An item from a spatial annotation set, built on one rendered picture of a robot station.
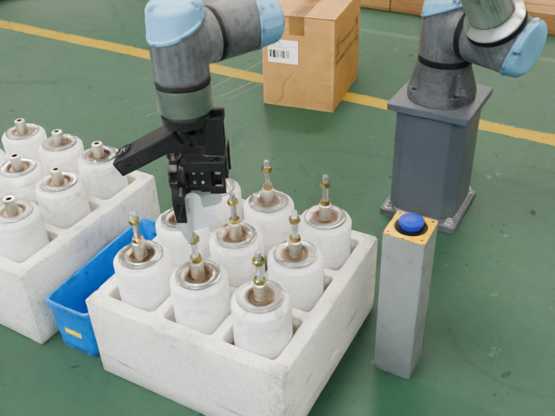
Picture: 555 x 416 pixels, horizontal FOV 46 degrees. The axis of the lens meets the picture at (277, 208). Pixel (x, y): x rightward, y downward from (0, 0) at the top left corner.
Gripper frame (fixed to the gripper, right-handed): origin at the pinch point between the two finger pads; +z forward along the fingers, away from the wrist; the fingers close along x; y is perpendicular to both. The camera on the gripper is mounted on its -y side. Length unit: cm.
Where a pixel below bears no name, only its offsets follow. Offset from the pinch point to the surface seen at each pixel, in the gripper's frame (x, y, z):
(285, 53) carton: 113, 11, 16
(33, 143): 47, -44, 11
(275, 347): -9.3, 13.5, 16.6
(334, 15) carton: 112, 26, 5
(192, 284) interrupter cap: -2.7, 0.1, 9.3
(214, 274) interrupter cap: -0.2, 3.4, 9.3
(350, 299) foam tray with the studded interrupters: 7.7, 26.3, 22.0
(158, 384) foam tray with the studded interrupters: -4.3, -8.0, 31.4
